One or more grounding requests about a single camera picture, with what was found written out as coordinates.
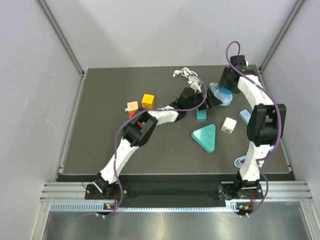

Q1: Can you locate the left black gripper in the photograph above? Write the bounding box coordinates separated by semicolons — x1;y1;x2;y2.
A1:
185;87;222;111

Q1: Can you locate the blue cube plug adapter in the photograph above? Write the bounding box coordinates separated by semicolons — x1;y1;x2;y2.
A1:
219;87;232;95

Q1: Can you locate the round light blue socket base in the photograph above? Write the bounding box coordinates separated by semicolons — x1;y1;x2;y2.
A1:
214;88;233;107

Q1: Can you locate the teal rectangular power strip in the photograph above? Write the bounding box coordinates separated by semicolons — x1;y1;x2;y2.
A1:
196;109;207;123

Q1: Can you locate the white cube plug adapter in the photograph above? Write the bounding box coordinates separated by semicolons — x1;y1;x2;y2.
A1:
221;117;237;134

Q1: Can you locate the teal triangular power strip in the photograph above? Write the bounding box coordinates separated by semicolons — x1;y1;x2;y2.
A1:
191;124;216;153

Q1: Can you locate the yellow cube plug adapter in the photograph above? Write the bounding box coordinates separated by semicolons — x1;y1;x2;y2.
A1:
141;93;156;109

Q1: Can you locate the peach cube plug adapter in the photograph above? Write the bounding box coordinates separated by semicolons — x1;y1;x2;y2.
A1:
124;101;139;113

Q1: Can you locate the red cube plug adapter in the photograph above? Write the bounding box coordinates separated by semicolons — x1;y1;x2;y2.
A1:
128;110;137;119

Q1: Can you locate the light blue power strip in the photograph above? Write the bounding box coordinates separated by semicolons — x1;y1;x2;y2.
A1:
239;109;251;125

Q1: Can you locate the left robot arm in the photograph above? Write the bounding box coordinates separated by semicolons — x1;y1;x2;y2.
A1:
93;87;222;199

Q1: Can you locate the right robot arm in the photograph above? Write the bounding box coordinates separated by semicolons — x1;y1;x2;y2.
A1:
219;54;287;198

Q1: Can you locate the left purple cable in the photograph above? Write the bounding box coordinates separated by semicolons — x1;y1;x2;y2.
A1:
94;76;209;218

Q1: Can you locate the purple cable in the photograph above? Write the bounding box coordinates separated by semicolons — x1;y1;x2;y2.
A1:
225;41;283;218
94;76;209;218

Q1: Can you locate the light blue coiled cable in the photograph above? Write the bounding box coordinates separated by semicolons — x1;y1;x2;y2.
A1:
208;81;221;95

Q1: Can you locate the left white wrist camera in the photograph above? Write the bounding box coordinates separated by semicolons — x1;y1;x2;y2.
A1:
187;76;202;93

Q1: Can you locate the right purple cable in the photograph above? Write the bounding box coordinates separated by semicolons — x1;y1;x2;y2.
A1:
225;41;283;218

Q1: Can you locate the right aluminium frame post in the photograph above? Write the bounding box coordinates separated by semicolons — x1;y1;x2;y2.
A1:
258;0;306;73

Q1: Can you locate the aluminium frame post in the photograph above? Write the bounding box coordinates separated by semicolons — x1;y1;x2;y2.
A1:
36;0;87;77
258;0;306;73

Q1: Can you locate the white slotted cable duct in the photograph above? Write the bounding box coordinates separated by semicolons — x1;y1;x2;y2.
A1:
50;201;249;213

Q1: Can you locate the left aluminium frame post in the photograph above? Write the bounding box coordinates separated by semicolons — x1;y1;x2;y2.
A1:
36;0;87;77

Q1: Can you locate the front aluminium frame rail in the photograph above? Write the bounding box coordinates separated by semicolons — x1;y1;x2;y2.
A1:
40;181;313;202

